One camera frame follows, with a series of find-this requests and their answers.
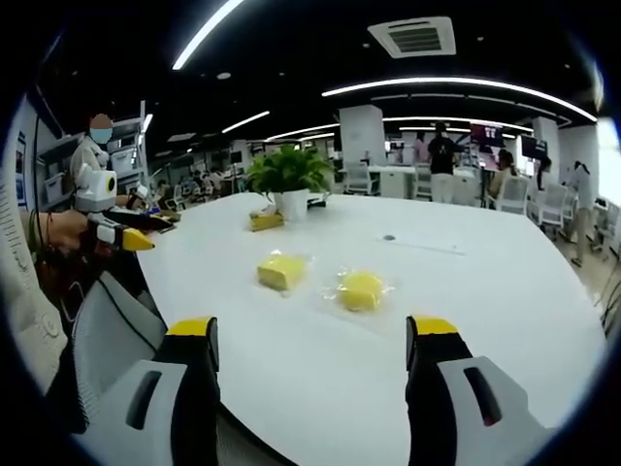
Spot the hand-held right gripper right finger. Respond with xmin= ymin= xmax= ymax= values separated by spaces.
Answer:
xmin=405 ymin=314 xmax=559 ymax=466

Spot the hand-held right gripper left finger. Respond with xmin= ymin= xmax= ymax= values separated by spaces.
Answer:
xmin=80 ymin=315 xmax=223 ymax=466

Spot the round yellow silicone block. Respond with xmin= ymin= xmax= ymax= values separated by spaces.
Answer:
xmin=336 ymin=270 xmax=388 ymax=314

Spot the rectangular yellow silicone block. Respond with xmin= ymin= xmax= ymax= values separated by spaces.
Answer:
xmin=256 ymin=251 xmax=310 ymax=293

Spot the person's left hand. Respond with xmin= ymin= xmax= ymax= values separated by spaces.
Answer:
xmin=47 ymin=212 xmax=92 ymax=252

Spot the black flat tray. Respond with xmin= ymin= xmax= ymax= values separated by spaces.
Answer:
xmin=102 ymin=207 xmax=180 ymax=235

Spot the grey office chair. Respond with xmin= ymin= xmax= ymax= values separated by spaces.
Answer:
xmin=71 ymin=277 xmax=170 ymax=434

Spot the person's beige knit clothing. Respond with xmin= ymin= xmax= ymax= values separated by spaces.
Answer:
xmin=0 ymin=193 xmax=69 ymax=395

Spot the yellow tissue box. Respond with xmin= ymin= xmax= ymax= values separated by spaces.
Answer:
xmin=248 ymin=210 xmax=286 ymax=234

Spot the green potted plant white pot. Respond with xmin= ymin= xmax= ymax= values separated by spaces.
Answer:
xmin=244 ymin=144 xmax=337 ymax=222

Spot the long ceiling light strip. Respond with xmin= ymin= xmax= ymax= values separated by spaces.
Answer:
xmin=171 ymin=0 xmax=247 ymax=72
xmin=320 ymin=76 xmax=599 ymax=122

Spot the white mesh office chair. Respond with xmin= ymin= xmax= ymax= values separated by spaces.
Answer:
xmin=498 ymin=176 xmax=531 ymax=216
xmin=344 ymin=161 xmax=374 ymax=196
xmin=530 ymin=183 xmax=570 ymax=230

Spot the ceiling air vent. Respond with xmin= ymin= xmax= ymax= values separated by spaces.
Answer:
xmin=367 ymin=16 xmax=458 ymax=60

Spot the wall display screen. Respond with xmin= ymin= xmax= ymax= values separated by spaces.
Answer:
xmin=469 ymin=122 xmax=505 ymax=148

